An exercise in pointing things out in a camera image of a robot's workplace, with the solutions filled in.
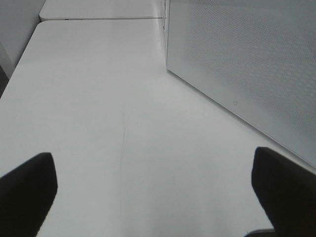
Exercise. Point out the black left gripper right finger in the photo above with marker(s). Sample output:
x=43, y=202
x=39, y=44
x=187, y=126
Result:
x=287, y=193

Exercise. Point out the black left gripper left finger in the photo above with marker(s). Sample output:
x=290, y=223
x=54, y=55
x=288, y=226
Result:
x=26, y=196

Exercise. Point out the white microwave door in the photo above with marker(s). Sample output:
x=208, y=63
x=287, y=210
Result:
x=256, y=58

